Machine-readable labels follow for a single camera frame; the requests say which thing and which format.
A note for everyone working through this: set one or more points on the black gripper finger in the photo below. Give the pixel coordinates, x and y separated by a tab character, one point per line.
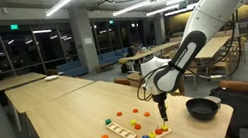
162	114
165	116

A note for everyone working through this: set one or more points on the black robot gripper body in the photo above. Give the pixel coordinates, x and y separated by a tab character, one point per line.
160	100

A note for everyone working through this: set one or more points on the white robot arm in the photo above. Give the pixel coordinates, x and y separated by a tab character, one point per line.
161	75

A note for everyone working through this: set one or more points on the orange disc centre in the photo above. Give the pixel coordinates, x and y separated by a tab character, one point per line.
147	114

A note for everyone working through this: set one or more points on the orange disc near tray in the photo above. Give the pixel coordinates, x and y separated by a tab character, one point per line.
137	126

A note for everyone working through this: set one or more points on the yellow block near tray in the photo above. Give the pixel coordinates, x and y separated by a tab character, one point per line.
133	122

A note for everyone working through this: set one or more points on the black bowl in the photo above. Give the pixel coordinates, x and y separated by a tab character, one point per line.
202	109

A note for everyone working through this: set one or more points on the wooden slotted tray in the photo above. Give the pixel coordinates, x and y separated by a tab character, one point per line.
121	131

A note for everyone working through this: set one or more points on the orange disc far middle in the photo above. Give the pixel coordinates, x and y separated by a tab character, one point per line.
119	113

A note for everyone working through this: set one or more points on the green block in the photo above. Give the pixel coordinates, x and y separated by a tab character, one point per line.
108	121

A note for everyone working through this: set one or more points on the white plate far table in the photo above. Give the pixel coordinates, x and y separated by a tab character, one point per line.
51	78

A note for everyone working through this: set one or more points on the far wooden table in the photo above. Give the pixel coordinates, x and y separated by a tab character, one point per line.
15	81

